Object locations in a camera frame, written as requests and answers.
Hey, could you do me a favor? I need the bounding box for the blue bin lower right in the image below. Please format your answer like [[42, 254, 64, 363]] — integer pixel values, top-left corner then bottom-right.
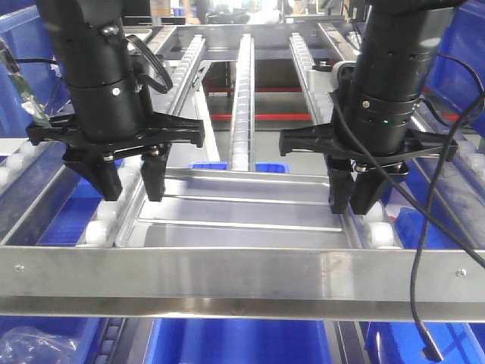
[[364, 206, 485, 364]]

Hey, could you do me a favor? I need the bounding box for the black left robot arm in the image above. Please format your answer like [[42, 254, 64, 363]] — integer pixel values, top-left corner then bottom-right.
[[27, 1, 205, 202]]

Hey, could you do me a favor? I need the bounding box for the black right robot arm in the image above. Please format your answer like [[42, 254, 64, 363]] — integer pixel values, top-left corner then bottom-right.
[[280, 1, 459, 215]]

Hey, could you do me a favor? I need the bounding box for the steel front shelf beam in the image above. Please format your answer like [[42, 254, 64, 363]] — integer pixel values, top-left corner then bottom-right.
[[1, 246, 415, 322]]

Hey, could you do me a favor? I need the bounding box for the green circuit board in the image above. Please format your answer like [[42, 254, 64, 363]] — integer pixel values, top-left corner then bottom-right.
[[1, 39, 51, 128]]

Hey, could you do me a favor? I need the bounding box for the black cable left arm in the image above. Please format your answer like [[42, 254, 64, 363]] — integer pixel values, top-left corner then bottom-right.
[[124, 33, 174, 95]]

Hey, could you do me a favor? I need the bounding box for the small ribbed silver tray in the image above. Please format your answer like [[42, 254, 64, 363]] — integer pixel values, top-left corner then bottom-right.
[[119, 168, 361, 249]]

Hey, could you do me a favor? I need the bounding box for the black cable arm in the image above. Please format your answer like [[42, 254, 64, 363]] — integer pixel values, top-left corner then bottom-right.
[[330, 52, 485, 362], [124, 33, 174, 95]]

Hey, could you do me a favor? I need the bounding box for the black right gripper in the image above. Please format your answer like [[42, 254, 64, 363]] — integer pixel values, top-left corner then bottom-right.
[[279, 124, 446, 215]]

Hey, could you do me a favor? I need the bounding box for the steel divider bar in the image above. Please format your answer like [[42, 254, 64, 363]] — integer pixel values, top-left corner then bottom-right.
[[193, 87, 221, 162]]

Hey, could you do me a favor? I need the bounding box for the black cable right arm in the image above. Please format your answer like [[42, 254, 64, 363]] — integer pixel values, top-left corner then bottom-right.
[[330, 52, 485, 362]]

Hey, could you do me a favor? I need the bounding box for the blue bin right stacked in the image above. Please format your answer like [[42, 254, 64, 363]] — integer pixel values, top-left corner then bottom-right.
[[425, 1, 484, 114]]

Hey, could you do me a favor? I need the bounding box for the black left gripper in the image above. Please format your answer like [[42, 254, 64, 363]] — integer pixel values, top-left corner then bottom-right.
[[26, 112, 205, 202]]

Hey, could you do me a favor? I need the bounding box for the blue bin upper left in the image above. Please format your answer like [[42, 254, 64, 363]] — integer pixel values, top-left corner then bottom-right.
[[1, 1, 70, 138]]

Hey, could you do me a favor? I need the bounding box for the blue bin lower left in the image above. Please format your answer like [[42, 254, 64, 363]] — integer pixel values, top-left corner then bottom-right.
[[0, 158, 126, 364]]

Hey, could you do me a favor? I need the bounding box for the white roller track rail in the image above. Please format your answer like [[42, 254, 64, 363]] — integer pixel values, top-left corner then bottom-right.
[[1, 141, 40, 190]]

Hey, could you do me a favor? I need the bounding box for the red metal floor frame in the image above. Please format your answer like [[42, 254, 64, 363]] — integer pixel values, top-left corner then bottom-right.
[[206, 87, 311, 121]]

